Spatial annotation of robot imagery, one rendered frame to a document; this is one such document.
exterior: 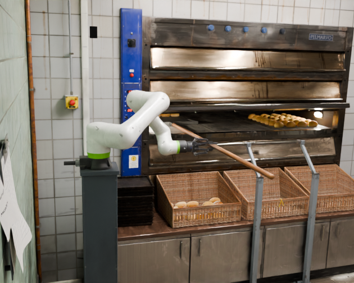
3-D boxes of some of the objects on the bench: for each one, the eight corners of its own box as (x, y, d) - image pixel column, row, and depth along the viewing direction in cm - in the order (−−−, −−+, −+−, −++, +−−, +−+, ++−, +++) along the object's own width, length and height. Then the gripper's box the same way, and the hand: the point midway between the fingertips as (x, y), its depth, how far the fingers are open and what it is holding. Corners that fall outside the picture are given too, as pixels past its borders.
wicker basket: (220, 201, 366) (222, 170, 361) (277, 195, 384) (279, 166, 378) (246, 222, 321) (248, 187, 316) (309, 214, 339) (312, 182, 333)
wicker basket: (154, 206, 349) (154, 174, 344) (217, 200, 366) (218, 170, 361) (171, 229, 304) (172, 192, 299) (241, 222, 321) (244, 187, 316)
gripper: (184, 134, 294) (216, 133, 301) (183, 156, 297) (214, 155, 304) (187, 136, 287) (219, 135, 294) (187, 159, 290) (218, 158, 297)
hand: (212, 145), depth 298 cm, fingers closed on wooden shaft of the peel, 3 cm apart
